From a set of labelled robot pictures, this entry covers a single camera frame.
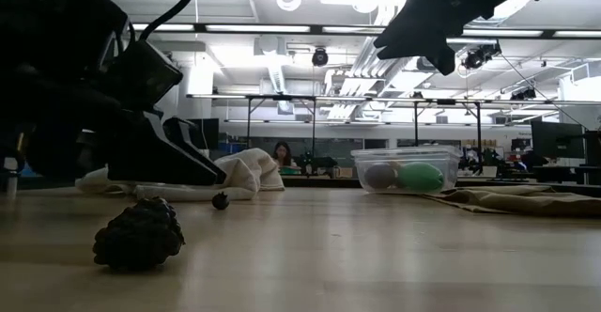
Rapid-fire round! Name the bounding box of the overhead light bar beam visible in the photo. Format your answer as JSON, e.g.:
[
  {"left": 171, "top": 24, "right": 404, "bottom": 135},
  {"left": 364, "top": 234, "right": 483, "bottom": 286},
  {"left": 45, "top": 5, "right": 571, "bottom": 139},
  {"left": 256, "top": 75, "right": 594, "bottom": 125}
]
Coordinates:
[{"left": 131, "top": 22, "right": 601, "bottom": 40}]

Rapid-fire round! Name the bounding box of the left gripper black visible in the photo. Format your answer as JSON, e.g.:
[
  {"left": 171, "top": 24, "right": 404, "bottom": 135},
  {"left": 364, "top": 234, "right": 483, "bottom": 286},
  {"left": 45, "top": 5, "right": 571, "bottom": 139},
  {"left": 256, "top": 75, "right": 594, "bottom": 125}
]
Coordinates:
[{"left": 18, "top": 74, "right": 228, "bottom": 187}]

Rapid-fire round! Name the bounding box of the person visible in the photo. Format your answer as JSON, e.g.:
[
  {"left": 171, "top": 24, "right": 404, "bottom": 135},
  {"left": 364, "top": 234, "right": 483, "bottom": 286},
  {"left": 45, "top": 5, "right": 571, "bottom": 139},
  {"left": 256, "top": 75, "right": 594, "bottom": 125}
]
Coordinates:
[{"left": 272, "top": 140, "right": 302, "bottom": 170}]

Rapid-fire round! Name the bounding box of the brown toy kiwi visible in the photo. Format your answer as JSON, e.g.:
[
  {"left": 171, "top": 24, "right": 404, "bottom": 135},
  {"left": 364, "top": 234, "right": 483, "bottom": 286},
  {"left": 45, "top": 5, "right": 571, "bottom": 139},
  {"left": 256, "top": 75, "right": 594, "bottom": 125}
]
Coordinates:
[{"left": 363, "top": 162, "right": 398, "bottom": 191}]

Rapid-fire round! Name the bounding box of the clear plastic tupperware container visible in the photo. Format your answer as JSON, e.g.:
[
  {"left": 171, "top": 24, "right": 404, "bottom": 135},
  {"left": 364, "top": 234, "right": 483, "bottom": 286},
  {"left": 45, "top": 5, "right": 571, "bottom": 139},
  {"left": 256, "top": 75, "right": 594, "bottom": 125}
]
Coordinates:
[{"left": 349, "top": 144, "right": 464, "bottom": 195}]

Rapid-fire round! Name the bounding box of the green toy fruit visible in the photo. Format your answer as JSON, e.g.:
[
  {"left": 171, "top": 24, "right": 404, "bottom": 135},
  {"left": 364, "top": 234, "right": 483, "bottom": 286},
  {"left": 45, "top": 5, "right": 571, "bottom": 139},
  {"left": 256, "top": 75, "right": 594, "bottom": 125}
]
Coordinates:
[{"left": 397, "top": 161, "right": 445, "bottom": 194}]

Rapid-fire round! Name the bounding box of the round black overhead camera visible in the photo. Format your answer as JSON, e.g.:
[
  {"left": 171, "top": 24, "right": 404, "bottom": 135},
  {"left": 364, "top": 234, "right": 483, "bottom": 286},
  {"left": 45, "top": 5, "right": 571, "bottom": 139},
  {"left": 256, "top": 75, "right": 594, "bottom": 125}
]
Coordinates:
[{"left": 311, "top": 46, "right": 331, "bottom": 68}]

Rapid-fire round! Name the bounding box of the background black rig frame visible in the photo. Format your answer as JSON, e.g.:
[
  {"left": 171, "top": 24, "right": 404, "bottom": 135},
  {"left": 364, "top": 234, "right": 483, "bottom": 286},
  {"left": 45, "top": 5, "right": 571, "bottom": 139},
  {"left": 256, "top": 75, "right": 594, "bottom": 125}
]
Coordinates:
[{"left": 243, "top": 94, "right": 483, "bottom": 163}]

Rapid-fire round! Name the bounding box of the black toy blackberry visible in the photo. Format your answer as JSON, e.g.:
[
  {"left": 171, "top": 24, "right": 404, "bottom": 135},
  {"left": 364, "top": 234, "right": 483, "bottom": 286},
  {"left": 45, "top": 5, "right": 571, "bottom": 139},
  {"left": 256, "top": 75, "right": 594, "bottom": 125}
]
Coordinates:
[{"left": 91, "top": 195, "right": 186, "bottom": 273}]

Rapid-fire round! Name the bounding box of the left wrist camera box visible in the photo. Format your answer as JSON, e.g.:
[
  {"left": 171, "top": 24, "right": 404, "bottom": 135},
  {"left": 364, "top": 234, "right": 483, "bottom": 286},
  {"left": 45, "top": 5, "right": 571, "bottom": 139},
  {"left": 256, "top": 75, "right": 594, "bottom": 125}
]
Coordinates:
[{"left": 105, "top": 38, "right": 185, "bottom": 114}]

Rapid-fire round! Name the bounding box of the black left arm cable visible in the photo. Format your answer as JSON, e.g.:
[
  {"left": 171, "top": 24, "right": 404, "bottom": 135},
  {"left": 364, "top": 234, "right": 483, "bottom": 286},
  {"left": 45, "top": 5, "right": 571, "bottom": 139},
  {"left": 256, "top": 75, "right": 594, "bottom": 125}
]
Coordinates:
[{"left": 137, "top": 0, "right": 203, "bottom": 41}]

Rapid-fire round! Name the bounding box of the black ceiling-mounted camera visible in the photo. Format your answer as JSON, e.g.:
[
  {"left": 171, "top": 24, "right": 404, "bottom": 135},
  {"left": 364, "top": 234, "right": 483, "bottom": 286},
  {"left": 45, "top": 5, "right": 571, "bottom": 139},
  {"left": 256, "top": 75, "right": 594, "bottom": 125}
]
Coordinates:
[{"left": 461, "top": 42, "right": 502, "bottom": 71}]

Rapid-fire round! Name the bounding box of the small dark toy blueberry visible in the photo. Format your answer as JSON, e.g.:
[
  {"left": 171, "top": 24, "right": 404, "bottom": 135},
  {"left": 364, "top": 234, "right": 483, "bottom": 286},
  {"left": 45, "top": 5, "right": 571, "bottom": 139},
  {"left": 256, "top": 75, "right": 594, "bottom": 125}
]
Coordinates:
[{"left": 210, "top": 191, "right": 231, "bottom": 211}]

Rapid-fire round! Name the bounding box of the white checkered cloth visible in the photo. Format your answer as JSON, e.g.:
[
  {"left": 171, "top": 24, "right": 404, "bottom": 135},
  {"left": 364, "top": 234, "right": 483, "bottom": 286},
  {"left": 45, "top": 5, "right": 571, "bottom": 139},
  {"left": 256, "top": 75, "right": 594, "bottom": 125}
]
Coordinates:
[{"left": 74, "top": 147, "right": 286, "bottom": 203}]

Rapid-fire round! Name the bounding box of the tan folded cloth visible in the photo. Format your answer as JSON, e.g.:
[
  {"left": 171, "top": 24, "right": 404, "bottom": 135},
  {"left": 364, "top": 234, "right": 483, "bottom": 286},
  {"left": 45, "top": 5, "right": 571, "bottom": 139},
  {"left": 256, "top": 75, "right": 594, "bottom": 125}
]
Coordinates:
[{"left": 388, "top": 184, "right": 601, "bottom": 218}]

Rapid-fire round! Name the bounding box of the black computer monitor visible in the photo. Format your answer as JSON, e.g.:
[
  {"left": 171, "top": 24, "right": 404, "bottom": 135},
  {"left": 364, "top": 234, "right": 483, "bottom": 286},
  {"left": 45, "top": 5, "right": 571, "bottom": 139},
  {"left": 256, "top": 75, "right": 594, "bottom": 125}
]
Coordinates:
[{"left": 531, "top": 119, "right": 586, "bottom": 161}]

